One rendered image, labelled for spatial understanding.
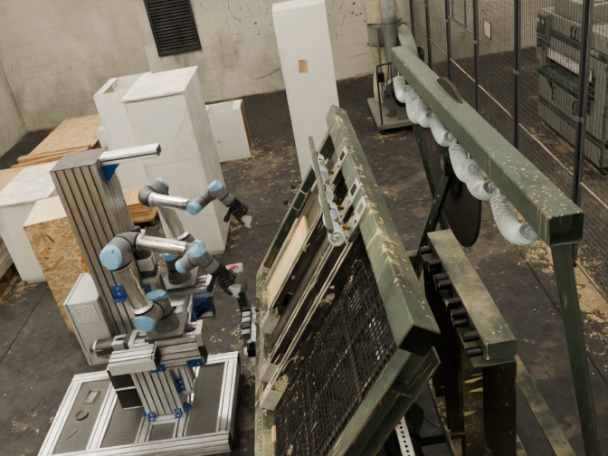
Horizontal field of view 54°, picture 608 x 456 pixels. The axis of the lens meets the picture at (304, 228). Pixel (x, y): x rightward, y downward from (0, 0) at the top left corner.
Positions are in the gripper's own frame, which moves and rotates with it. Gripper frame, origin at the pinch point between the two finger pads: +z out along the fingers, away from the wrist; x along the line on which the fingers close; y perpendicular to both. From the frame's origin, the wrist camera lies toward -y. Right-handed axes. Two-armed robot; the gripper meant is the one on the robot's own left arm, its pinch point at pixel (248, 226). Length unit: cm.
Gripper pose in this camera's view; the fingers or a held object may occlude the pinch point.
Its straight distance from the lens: 367.9
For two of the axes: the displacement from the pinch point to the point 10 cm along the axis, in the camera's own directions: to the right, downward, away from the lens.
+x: 0.0, -4.9, 8.7
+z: 6.1, 6.9, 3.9
